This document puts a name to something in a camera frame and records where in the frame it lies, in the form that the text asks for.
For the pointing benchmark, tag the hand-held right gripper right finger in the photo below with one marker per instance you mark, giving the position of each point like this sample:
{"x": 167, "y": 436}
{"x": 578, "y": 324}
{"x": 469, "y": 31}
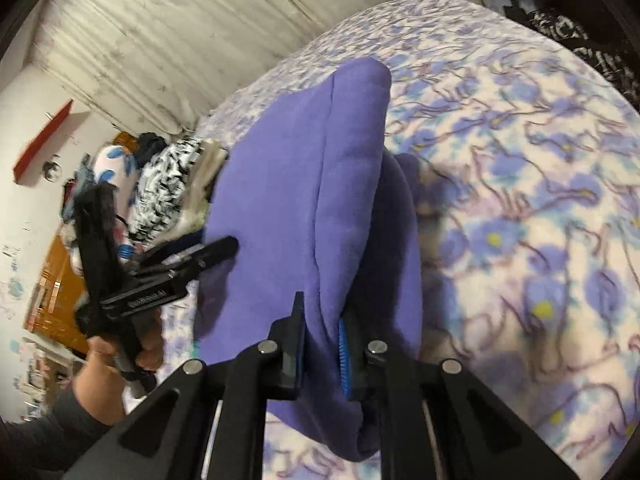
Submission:
{"x": 345, "y": 360}

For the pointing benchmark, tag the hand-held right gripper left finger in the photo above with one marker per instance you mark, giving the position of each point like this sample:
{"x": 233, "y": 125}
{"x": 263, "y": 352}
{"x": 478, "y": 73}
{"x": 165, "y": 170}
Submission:
{"x": 295, "y": 360}

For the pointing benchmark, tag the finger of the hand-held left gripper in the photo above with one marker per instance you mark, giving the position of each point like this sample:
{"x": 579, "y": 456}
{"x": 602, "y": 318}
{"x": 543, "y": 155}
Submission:
{"x": 210, "y": 255}
{"x": 165, "y": 256}

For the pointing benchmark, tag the purple zip hoodie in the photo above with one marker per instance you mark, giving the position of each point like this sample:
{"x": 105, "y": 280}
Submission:
{"x": 300, "y": 185}

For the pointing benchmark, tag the person's left forearm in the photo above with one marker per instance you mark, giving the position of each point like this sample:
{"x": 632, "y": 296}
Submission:
{"x": 50, "y": 435}

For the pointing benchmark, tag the stack of folded clothes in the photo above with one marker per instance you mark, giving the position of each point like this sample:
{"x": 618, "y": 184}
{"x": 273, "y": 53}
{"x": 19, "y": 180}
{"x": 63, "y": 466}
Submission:
{"x": 207, "y": 185}

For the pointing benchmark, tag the person's left hand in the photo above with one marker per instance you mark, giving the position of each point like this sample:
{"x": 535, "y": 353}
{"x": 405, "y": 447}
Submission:
{"x": 100, "y": 380}

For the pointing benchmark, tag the black and white printed garment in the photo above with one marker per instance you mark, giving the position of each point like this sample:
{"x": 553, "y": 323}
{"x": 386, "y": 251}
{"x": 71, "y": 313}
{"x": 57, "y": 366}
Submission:
{"x": 165, "y": 185}

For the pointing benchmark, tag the orange wooden cabinet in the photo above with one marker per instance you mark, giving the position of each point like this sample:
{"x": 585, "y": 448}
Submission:
{"x": 55, "y": 295}

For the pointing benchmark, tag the rolled blanket with blue flowers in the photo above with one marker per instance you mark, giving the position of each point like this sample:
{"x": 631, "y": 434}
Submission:
{"x": 112, "y": 160}

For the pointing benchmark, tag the white patterned curtain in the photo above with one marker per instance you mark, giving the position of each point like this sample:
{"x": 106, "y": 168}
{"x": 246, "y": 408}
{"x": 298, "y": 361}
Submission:
{"x": 200, "y": 35}

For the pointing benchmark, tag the purple floral bed blanket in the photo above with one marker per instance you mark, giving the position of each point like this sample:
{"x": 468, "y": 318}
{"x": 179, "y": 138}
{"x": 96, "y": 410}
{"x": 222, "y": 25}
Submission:
{"x": 525, "y": 210}

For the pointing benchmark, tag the black patterned cloth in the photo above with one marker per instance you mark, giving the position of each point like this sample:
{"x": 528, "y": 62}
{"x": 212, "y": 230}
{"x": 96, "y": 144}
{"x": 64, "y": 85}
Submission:
{"x": 585, "y": 35}

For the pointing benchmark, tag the round face wall sticker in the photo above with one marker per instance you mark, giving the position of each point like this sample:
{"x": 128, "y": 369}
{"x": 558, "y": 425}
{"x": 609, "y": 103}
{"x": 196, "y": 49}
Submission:
{"x": 51, "y": 170}

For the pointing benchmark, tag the red wall shelf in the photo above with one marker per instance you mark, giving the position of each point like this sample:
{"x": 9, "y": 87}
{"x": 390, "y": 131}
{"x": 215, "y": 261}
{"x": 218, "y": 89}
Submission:
{"x": 45, "y": 140}

